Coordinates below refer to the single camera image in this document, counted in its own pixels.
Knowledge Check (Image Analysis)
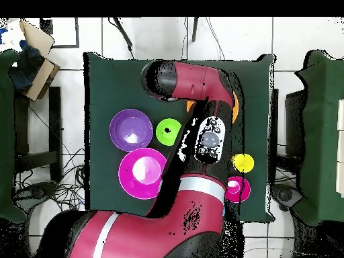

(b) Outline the large pink bowl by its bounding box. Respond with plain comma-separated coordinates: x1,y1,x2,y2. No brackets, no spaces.
118,147,167,200

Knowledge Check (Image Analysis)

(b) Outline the white box stack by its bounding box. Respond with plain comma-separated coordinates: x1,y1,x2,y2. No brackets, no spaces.
335,98,344,199

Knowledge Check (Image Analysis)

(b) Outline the dark blue fabric bundle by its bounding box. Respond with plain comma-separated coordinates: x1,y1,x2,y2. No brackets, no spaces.
9,40,45,92

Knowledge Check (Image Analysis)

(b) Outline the black square frame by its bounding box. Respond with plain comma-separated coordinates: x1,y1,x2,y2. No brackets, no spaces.
39,17,81,50

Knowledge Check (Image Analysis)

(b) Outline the small green bowl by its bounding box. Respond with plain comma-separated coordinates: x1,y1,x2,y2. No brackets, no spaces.
155,118,182,146

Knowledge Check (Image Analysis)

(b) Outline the green cloth covered table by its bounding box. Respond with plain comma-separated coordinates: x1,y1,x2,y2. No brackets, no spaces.
0,49,28,224
294,49,344,222

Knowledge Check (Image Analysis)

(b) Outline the black stool frame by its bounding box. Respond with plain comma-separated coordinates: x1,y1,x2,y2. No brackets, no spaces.
269,88,306,183
14,85,63,183

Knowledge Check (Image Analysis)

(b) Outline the large orange bowl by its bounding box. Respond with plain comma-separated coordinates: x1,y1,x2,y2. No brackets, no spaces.
186,91,240,124

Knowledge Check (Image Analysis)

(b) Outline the black tripod leg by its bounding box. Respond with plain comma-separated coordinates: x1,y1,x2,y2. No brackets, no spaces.
191,17,200,43
107,17,136,60

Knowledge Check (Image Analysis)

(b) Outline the wide purple bowl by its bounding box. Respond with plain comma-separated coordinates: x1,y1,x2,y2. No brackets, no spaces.
109,108,154,153

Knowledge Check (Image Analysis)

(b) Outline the small crimson bowl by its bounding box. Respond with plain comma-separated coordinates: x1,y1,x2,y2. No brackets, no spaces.
224,175,251,204

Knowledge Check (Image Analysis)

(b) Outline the tangle of black cables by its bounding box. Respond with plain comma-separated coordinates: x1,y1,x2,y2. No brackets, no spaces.
14,147,87,213

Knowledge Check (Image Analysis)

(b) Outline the dark green table cloth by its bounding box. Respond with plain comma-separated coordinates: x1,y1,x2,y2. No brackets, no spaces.
83,51,276,223

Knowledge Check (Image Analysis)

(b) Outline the cardboard box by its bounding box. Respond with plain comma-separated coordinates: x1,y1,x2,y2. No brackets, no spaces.
17,19,61,102

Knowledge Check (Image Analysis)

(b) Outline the yellow cup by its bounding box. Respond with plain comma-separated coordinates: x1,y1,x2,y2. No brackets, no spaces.
230,153,255,173

